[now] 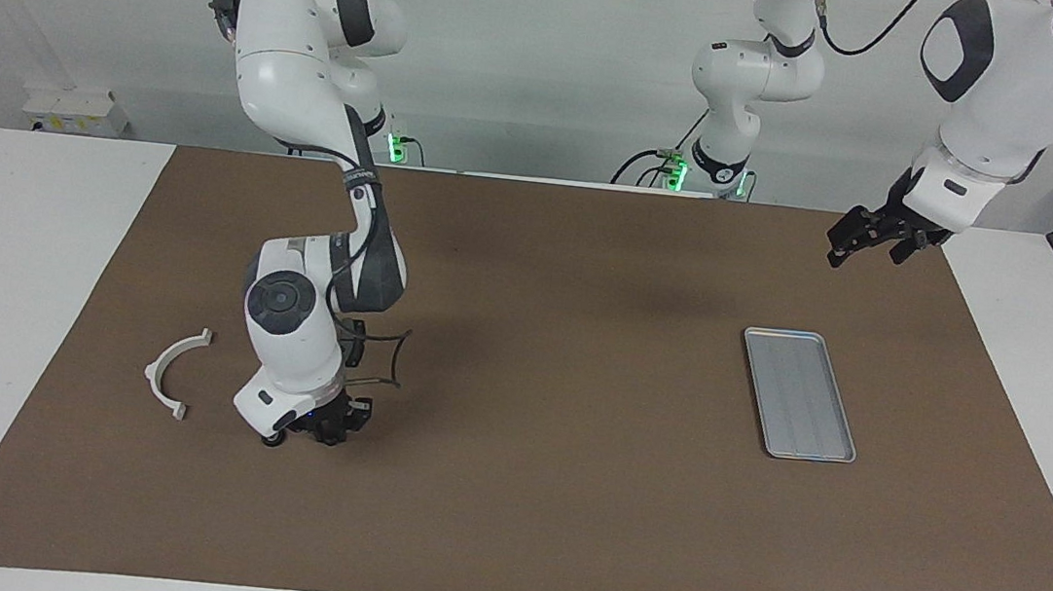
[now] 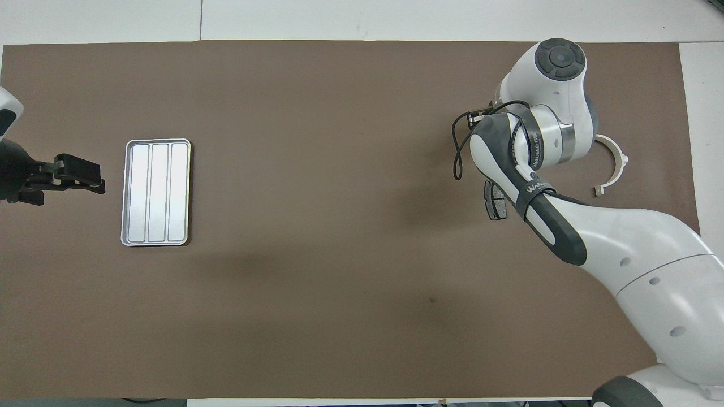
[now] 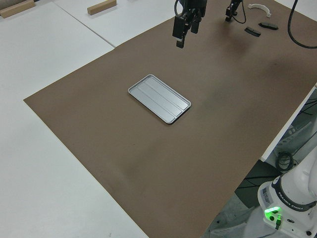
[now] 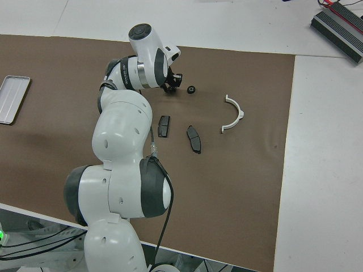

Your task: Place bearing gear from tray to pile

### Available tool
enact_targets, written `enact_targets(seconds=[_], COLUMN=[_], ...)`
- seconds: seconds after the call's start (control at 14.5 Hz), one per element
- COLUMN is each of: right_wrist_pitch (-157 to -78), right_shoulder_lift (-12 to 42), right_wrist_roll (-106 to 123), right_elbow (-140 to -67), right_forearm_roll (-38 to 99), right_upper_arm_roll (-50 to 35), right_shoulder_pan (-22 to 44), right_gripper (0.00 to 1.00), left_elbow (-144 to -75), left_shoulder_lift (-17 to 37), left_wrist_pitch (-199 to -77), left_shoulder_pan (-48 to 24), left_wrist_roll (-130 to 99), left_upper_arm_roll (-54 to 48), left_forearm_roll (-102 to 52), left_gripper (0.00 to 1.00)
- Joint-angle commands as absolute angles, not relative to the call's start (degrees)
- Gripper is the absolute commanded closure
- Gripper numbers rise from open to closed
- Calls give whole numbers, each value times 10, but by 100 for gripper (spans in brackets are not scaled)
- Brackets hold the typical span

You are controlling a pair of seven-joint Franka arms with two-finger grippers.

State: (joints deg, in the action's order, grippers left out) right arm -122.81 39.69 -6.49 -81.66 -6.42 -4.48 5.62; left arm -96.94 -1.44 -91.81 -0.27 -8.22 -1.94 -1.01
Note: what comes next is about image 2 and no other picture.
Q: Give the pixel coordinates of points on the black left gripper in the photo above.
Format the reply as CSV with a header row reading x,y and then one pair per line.
x,y
17,169

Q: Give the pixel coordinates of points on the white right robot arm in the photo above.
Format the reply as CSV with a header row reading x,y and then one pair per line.
x,y
650,254

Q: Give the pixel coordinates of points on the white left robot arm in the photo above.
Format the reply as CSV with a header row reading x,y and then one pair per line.
x,y
7,113

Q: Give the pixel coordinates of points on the silver metal tray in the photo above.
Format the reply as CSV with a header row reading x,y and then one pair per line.
x,y
155,192

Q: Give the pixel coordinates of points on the brown table mat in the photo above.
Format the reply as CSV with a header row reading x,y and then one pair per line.
x,y
317,316

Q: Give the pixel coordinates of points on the rectangular grey brake pad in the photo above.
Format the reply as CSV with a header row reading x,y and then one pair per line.
x,y
495,206

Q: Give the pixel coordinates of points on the white curved plastic bracket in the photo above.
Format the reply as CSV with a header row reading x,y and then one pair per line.
x,y
621,169

